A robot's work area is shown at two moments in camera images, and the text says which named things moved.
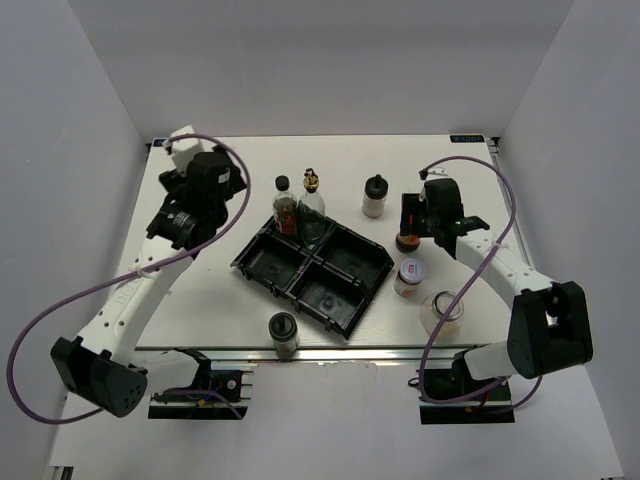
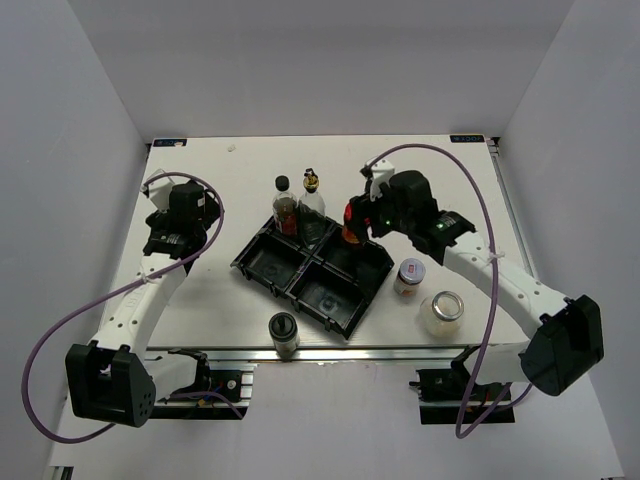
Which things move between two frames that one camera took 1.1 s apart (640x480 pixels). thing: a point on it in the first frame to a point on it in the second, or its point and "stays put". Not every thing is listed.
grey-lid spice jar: [410, 277] stays put
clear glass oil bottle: [312, 211] stays put
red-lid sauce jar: [407, 243] to [347, 231]
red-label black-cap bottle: [284, 208] stays put
